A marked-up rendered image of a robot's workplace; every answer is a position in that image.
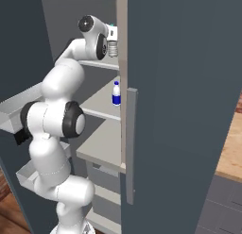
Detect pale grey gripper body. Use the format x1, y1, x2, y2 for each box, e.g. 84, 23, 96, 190
108, 40, 120, 59

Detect thin grey freezer shelf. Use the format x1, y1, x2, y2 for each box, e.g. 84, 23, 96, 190
78, 58, 121, 72

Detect grey freezer cabinet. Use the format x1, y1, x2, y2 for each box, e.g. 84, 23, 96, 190
40, 0, 129, 234

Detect dark grey fridge door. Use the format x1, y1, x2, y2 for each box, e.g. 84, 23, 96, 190
120, 0, 242, 234

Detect dark grey freezer door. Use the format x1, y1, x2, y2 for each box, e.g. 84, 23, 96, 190
0, 0, 60, 234

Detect wide grey freezer shelf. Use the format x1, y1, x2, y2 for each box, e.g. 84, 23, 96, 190
76, 119, 127, 175

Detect grey freezer drawer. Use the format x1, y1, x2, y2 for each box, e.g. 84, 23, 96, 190
86, 161, 122, 195
91, 193, 122, 227

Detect small grey door bin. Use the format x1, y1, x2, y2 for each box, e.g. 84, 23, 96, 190
15, 142, 72, 194

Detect blue label water bottle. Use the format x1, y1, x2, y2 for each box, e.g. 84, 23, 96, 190
112, 80, 122, 107

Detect grey base cupboards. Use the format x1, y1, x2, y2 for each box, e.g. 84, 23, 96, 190
194, 174, 242, 234

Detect grey fridge door handle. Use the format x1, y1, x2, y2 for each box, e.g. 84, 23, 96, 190
125, 87, 139, 206

